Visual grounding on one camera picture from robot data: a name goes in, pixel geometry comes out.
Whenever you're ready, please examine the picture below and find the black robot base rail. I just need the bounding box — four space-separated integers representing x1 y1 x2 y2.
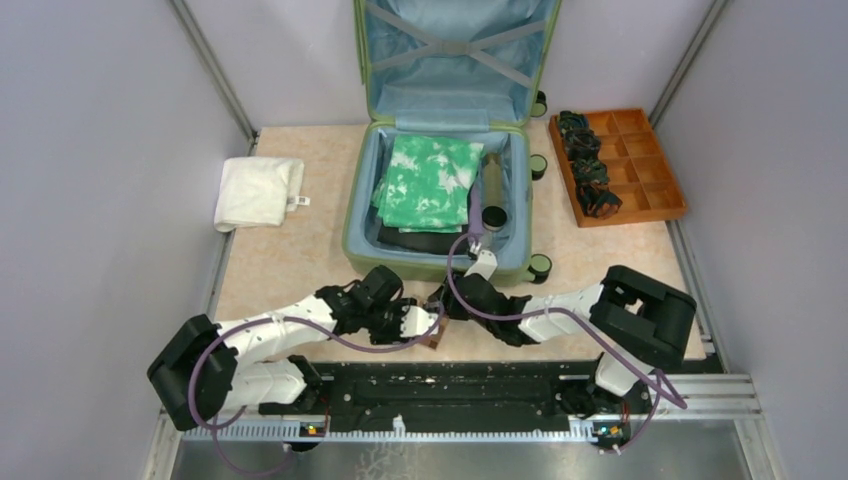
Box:
258 361 651 433

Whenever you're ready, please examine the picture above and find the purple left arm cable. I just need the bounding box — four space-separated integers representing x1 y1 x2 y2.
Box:
187 311 446 480

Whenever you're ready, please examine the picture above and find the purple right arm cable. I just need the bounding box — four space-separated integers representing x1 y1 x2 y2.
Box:
445 231 689 455

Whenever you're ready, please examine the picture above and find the suitcase wheel front right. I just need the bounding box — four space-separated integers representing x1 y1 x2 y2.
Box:
527 253 553 284

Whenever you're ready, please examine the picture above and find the black garment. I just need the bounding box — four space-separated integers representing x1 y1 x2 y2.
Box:
377 225 468 255

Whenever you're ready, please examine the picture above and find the eyeshadow palette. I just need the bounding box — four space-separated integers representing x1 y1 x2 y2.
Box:
422 300 450 350

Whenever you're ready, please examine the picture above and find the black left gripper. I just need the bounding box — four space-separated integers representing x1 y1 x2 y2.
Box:
364 297 417 345

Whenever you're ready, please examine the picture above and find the white folded towel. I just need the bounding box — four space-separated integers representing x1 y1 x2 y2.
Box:
213 156 310 233

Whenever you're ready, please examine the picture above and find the suitcase wheel rear right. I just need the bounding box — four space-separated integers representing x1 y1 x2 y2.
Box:
529 90 548 118

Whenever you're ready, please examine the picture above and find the white slotted cable duct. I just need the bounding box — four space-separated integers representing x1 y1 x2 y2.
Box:
184 416 624 443

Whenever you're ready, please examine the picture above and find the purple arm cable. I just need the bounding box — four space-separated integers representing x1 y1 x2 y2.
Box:
187 311 446 480
445 231 689 455

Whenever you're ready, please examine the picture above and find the suitcase wheel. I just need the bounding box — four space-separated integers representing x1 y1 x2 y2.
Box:
527 253 553 284
528 154 549 181
529 90 548 118

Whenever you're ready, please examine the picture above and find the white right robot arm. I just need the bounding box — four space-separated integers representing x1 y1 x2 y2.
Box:
430 252 697 412

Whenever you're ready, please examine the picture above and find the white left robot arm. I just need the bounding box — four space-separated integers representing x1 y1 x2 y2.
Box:
146 265 443 431

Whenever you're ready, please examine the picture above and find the purple garment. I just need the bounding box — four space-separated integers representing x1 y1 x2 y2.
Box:
467 182 485 243

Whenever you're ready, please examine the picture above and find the green white patterned cloth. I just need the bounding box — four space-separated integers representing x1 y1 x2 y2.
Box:
371 134 484 233

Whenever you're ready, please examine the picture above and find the suitcase wheel middle right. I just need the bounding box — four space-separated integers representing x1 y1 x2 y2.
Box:
528 154 549 181

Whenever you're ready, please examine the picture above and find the orange compartment tray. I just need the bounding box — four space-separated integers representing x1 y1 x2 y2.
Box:
548 108 688 228

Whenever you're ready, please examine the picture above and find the green suitcase blue lining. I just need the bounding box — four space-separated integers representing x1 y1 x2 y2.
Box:
342 1 561 286

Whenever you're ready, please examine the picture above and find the gold cylindrical bottle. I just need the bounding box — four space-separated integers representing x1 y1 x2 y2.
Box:
481 153 504 210

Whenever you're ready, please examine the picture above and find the dark bundle in tray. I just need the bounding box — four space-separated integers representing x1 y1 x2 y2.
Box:
577 183 623 220
571 158 609 186
557 110 589 136
563 129 601 161

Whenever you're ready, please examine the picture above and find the black round jar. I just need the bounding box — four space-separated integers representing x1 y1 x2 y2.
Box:
481 205 509 232

